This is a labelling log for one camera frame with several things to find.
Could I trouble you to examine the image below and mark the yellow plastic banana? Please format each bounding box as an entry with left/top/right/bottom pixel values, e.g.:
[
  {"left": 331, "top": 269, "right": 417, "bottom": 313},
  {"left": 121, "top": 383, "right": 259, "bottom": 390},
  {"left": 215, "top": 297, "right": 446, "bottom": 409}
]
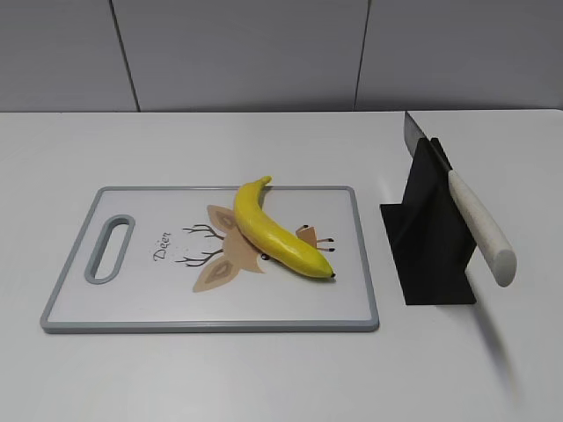
[{"left": 233, "top": 176, "right": 334, "bottom": 279}]

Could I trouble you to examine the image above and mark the black knife stand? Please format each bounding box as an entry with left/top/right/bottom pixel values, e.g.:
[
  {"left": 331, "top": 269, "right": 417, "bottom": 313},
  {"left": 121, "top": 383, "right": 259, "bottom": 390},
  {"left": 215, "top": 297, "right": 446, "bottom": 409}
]
[{"left": 380, "top": 138, "right": 476, "bottom": 305}]

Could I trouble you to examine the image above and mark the grey-rimmed deer cutting board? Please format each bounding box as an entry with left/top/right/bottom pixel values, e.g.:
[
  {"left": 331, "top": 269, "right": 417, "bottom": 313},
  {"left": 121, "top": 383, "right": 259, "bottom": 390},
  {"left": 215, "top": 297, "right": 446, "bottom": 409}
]
[{"left": 40, "top": 186, "right": 379, "bottom": 333}]

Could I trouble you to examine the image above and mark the white-handled kitchen knife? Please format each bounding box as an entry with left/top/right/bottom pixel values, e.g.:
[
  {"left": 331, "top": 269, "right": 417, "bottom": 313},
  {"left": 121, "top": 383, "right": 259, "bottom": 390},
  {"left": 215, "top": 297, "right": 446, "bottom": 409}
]
[{"left": 403, "top": 110, "right": 518, "bottom": 288}]

